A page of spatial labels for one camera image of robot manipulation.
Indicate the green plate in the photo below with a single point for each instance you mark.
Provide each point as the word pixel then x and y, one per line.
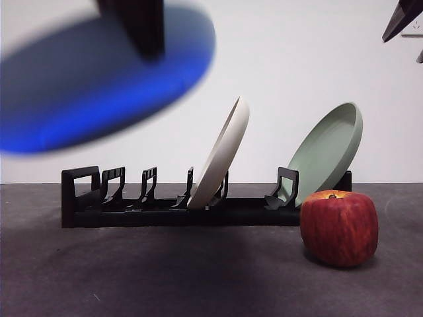
pixel 320 158

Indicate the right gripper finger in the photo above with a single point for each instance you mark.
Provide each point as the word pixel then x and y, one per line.
pixel 404 16
pixel 420 56

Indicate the black plate rack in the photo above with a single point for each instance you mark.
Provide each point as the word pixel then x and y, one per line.
pixel 231 218

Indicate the white wall socket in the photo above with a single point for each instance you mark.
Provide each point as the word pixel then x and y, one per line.
pixel 415 30

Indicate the red apple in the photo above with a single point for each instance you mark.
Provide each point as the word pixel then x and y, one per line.
pixel 340 228

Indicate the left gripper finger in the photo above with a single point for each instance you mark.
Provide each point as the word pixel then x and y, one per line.
pixel 145 26

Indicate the cream white plate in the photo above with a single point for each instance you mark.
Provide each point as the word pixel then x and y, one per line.
pixel 224 152

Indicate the blue plate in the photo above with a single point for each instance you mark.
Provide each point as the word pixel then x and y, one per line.
pixel 82 99

